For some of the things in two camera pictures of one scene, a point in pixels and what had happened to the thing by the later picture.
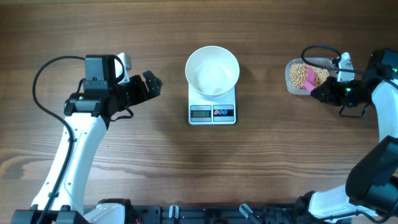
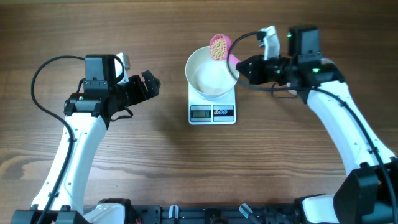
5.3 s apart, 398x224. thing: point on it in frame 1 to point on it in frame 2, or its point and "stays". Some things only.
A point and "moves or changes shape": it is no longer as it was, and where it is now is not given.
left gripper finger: (153, 84) stays
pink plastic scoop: (310, 84) moves or changes shape
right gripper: (328, 96) to (254, 76)
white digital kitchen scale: (204, 111) stays
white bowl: (212, 71) stays
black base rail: (163, 214) stays
